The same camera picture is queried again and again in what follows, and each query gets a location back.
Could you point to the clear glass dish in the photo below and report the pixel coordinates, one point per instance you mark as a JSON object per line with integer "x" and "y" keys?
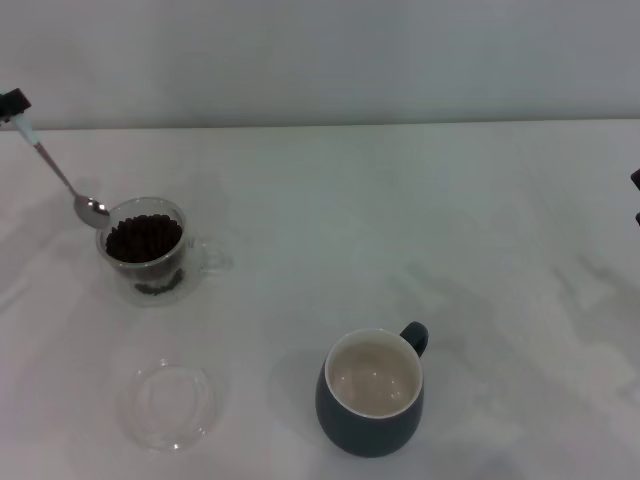
{"x": 150, "y": 431}

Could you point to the coffee beans heap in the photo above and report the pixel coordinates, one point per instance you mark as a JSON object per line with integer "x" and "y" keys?
{"x": 142, "y": 240}

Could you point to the double-walled glass cup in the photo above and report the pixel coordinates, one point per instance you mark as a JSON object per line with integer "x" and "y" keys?
{"x": 150, "y": 299}

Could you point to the dark mug with cream interior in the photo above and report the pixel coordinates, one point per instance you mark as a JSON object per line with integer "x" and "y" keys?
{"x": 360, "y": 432}

